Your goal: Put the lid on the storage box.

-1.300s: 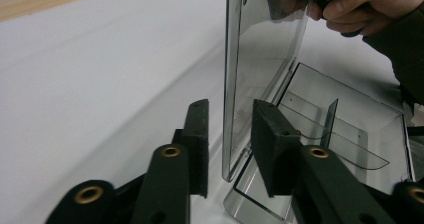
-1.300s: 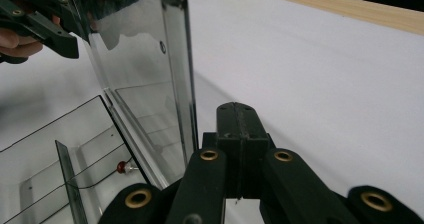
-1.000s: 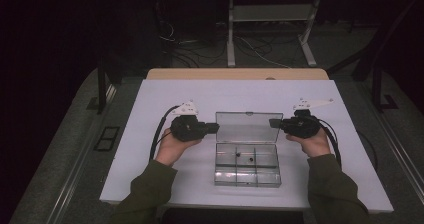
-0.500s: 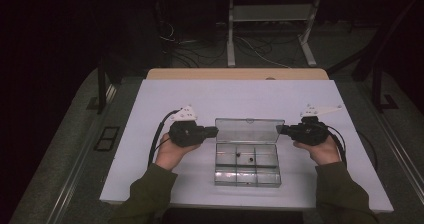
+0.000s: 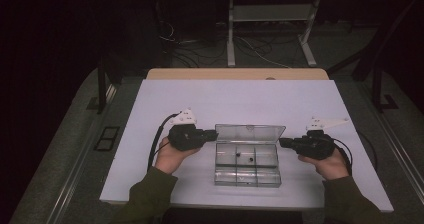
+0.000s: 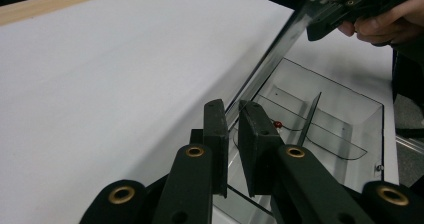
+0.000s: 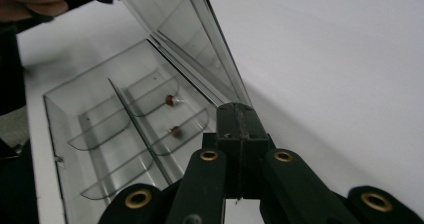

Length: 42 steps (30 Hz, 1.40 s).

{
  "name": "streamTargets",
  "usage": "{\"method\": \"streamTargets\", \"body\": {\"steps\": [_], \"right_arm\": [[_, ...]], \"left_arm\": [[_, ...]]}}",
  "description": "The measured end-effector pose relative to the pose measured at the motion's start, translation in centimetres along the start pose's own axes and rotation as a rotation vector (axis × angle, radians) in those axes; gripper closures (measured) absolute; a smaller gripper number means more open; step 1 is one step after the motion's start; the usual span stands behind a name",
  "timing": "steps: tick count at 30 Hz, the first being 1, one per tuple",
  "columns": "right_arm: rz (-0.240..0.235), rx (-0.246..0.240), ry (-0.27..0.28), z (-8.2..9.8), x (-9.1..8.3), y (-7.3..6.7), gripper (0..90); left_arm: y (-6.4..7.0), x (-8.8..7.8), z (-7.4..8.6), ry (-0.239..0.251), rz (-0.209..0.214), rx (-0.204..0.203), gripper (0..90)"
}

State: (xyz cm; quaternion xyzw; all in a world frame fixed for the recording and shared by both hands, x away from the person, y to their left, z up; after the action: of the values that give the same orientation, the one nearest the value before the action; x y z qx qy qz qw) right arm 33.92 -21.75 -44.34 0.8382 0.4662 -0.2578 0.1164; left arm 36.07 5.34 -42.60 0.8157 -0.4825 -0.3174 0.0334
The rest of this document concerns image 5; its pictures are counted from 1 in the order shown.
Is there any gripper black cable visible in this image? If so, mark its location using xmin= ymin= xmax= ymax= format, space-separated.
xmin=333 ymin=137 xmax=354 ymax=177
xmin=147 ymin=113 xmax=181 ymax=172

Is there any person's dark clothed torso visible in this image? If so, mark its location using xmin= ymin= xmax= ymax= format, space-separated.
xmin=166 ymin=207 xmax=304 ymax=224

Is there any clear plastic compartment box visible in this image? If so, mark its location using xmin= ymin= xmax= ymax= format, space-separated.
xmin=214 ymin=123 xmax=287 ymax=188

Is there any person's right hand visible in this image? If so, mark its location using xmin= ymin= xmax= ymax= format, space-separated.
xmin=298 ymin=148 xmax=350 ymax=181

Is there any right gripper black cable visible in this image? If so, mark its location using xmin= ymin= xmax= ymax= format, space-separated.
xmin=333 ymin=137 xmax=354 ymax=177

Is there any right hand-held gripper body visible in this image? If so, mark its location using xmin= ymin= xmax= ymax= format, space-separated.
xmin=295 ymin=116 xmax=349 ymax=161

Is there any black floor outlet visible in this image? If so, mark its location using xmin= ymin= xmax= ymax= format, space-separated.
xmin=93 ymin=126 xmax=120 ymax=152

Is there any black metal stand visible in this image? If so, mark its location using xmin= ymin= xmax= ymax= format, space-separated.
xmin=87 ymin=50 xmax=118 ymax=115
xmin=328 ymin=0 xmax=399 ymax=113

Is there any white metal stand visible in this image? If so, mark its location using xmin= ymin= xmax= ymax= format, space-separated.
xmin=226 ymin=0 xmax=323 ymax=68

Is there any wooden table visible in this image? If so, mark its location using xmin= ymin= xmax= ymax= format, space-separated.
xmin=146 ymin=67 xmax=329 ymax=82

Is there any aluminium rail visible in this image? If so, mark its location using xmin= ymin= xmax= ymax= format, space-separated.
xmin=46 ymin=83 xmax=118 ymax=224
xmin=356 ymin=83 xmax=424 ymax=198

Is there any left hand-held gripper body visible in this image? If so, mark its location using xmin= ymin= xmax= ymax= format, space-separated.
xmin=168 ymin=108 xmax=204 ymax=152

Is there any tangle of floor cables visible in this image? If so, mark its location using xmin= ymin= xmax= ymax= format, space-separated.
xmin=158 ymin=17 xmax=291 ymax=68

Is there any thin black cable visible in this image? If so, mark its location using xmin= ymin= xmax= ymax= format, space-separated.
xmin=356 ymin=130 xmax=379 ymax=172

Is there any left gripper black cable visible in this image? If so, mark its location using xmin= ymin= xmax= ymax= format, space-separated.
xmin=147 ymin=113 xmax=181 ymax=172

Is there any person's left hand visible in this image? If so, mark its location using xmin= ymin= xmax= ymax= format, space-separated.
xmin=154 ymin=136 xmax=201 ymax=176

